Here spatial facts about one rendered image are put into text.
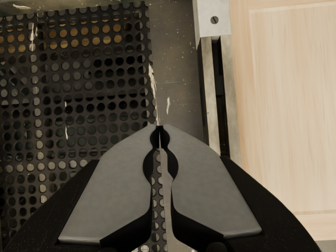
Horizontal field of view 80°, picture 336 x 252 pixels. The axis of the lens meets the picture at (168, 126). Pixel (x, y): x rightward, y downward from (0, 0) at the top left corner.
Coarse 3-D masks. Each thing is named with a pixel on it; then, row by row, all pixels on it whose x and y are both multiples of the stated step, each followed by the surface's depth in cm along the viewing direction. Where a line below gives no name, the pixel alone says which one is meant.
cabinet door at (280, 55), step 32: (256, 0) 44; (288, 0) 44; (320, 0) 44; (256, 32) 44; (288, 32) 44; (320, 32) 44; (256, 64) 44; (288, 64) 44; (320, 64) 44; (256, 96) 44; (288, 96) 44; (320, 96) 44; (256, 128) 44; (288, 128) 44; (320, 128) 44; (256, 160) 44; (288, 160) 44; (320, 160) 44; (288, 192) 44; (320, 192) 44; (320, 224) 43
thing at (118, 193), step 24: (120, 144) 10; (144, 144) 10; (96, 168) 9; (120, 168) 9; (144, 168) 10; (96, 192) 8; (120, 192) 8; (144, 192) 8; (72, 216) 7; (96, 216) 7; (120, 216) 7; (144, 216) 7; (72, 240) 6; (96, 240) 6; (120, 240) 7; (144, 240) 7
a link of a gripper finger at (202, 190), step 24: (168, 144) 10; (192, 144) 10; (168, 168) 11; (192, 168) 9; (216, 168) 9; (192, 192) 8; (216, 192) 8; (192, 216) 7; (216, 216) 7; (240, 216) 7; (192, 240) 7; (216, 240) 6
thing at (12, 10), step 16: (0, 0) 44; (16, 0) 44; (32, 0) 44; (48, 0) 45; (64, 0) 45; (80, 0) 45; (96, 0) 46; (112, 0) 46; (128, 0) 47; (144, 0) 47
